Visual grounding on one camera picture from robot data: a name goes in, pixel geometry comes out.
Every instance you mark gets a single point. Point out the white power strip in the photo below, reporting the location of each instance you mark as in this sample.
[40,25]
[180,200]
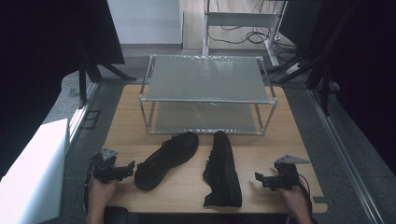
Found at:
[293,68]

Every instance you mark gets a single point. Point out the black curtain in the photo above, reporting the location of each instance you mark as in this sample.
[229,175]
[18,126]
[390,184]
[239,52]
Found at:
[40,62]
[364,62]

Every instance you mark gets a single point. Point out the person's right hand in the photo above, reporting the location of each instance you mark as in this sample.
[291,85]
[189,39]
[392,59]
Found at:
[294,200]

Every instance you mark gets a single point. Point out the black metal stand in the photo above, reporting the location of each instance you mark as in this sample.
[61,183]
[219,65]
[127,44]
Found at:
[320,71]
[90,71]

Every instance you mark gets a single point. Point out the aluminium floor rail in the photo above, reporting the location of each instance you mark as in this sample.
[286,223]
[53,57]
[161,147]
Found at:
[82,109]
[342,155]

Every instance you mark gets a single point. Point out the grey tape piece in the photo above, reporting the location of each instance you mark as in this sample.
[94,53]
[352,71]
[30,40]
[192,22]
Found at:
[320,200]

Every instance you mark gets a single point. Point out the person's dark clothing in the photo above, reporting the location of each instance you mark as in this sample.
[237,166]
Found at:
[116,215]

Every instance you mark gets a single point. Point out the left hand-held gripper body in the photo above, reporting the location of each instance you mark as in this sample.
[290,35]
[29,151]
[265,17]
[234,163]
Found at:
[106,169]

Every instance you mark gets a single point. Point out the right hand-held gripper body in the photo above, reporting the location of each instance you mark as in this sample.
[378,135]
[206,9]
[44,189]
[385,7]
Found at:
[285,177]

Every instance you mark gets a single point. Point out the white box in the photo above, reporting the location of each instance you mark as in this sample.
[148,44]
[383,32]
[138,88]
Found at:
[31,174]

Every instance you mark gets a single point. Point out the white metal desk frame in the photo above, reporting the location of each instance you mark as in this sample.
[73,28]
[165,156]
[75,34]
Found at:
[239,19]

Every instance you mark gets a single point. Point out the grey two-tier metal shoe rack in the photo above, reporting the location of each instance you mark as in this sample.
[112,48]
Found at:
[205,77]

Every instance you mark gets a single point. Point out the dark floor hatch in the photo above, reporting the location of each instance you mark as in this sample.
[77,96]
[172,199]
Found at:
[91,119]

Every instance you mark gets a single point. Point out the black lace-up shoe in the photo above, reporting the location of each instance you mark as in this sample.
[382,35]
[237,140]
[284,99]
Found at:
[168,158]
[222,168]

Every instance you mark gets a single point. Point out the person's left hand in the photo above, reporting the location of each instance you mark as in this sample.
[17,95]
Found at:
[101,194]

